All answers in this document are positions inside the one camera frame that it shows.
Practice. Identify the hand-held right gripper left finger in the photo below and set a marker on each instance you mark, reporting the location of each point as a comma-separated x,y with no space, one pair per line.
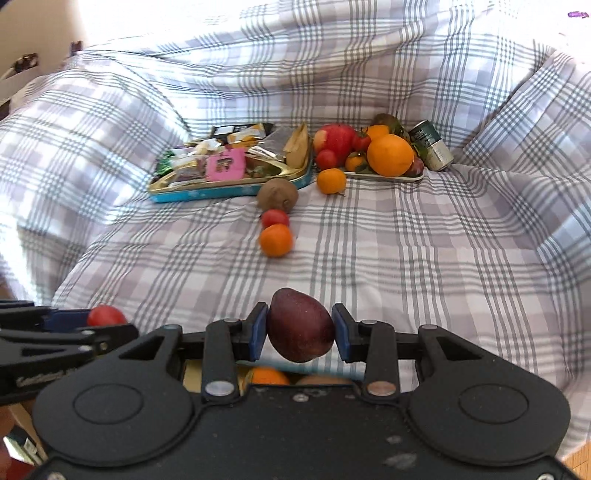
259,332

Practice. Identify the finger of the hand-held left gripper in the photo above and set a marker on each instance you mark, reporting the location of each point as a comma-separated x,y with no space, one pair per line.
64,321
111,337

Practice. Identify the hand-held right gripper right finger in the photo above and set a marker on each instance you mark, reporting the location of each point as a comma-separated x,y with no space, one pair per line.
340,332

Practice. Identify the small red tomato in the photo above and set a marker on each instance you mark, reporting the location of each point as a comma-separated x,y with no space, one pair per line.
327,159
275,218
361,141
107,316

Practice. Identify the dark purple passion fruit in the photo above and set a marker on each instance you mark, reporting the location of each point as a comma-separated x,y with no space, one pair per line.
300,327

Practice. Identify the tangerine with leaf stem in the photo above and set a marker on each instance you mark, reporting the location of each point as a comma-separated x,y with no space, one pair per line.
270,376

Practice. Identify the brown kiwi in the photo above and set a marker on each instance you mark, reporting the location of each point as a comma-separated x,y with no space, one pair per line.
321,380
277,194

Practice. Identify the gold tin tray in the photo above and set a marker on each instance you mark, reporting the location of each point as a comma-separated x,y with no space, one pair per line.
191,376

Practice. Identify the small tangerine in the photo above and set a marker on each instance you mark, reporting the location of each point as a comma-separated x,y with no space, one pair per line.
377,131
355,162
331,181
276,240

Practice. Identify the grey plaid blanket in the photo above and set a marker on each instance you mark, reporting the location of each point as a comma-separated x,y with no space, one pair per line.
415,254

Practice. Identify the blue snack tin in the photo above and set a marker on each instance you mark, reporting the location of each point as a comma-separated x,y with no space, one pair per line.
207,194

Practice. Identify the pink snack packet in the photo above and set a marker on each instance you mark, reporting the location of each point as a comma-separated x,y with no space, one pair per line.
225,166

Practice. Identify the white plate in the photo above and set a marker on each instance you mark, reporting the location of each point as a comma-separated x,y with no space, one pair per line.
411,177

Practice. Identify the dark plum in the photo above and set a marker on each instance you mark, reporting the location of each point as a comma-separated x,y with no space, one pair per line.
418,165

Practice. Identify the large orange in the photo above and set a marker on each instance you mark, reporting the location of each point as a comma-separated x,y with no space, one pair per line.
390,154

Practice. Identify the pile of assorted snack packets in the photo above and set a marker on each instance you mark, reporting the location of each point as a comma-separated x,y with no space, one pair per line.
194,157

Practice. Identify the tan paper pouch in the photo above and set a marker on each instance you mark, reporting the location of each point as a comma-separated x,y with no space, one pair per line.
298,145

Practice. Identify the red apple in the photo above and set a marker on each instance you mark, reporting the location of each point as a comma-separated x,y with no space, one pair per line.
337,138

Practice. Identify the green drink can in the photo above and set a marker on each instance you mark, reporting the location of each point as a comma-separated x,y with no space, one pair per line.
431,147

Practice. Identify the dark green leaves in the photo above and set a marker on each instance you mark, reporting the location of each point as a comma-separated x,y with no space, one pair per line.
387,120

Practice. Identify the small purple object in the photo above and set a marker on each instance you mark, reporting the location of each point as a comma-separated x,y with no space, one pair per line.
579,14

